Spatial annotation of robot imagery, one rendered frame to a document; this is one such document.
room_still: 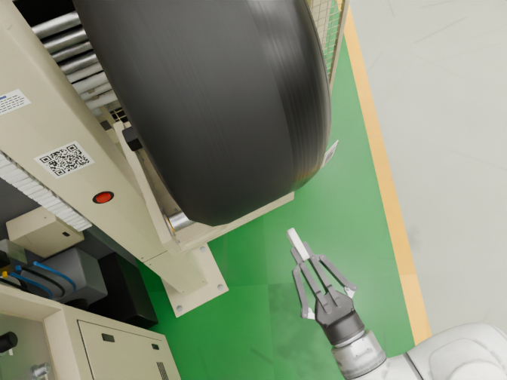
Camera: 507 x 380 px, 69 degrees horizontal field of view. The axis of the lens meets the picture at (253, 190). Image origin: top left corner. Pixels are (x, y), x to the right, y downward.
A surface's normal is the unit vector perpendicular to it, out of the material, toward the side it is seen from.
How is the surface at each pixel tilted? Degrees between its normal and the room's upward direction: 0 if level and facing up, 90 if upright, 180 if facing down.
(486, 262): 0
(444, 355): 50
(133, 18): 29
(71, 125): 90
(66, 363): 0
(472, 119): 0
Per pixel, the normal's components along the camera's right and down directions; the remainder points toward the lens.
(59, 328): -0.06, -0.44
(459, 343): -0.44, -0.84
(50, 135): 0.45, 0.79
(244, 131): 0.37, 0.48
